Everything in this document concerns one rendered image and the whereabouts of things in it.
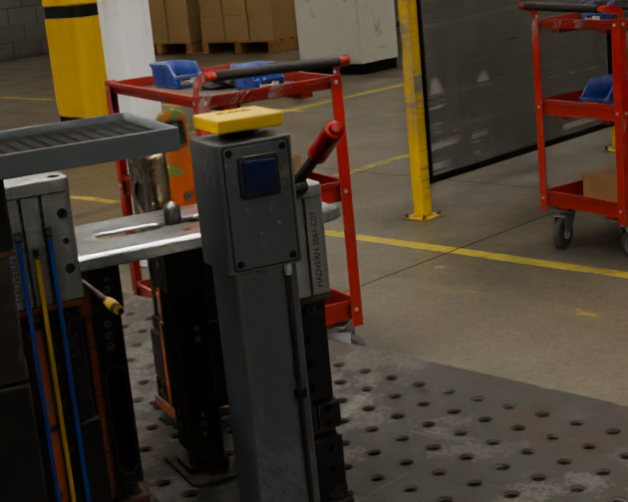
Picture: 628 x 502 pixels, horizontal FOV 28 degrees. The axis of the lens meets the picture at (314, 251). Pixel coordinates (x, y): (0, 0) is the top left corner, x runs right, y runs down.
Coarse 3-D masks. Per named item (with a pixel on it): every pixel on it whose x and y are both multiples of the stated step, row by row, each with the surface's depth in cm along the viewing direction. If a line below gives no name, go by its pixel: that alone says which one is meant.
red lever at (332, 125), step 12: (324, 132) 113; (336, 132) 112; (312, 144) 116; (324, 144) 114; (336, 144) 114; (312, 156) 116; (324, 156) 116; (300, 168) 120; (312, 168) 120; (300, 180) 122; (300, 192) 123
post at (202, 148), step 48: (192, 144) 107; (240, 144) 103; (288, 144) 105; (240, 192) 104; (288, 192) 106; (240, 240) 105; (288, 240) 107; (240, 288) 106; (288, 288) 108; (240, 336) 108; (288, 336) 109; (240, 384) 110; (288, 384) 110; (240, 432) 113; (288, 432) 111; (240, 480) 115; (288, 480) 112
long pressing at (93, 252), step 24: (144, 216) 146; (192, 216) 144; (336, 216) 141; (96, 240) 136; (120, 240) 135; (144, 240) 134; (168, 240) 132; (192, 240) 133; (96, 264) 129; (120, 264) 130
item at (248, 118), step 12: (240, 108) 109; (252, 108) 108; (264, 108) 108; (204, 120) 105; (216, 120) 103; (228, 120) 103; (240, 120) 103; (252, 120) 104; (264, 120) 104; (276, 120) 105; (216, 132) 103; (228, 132) 103; (240, 132) 106; (252, 132) 106
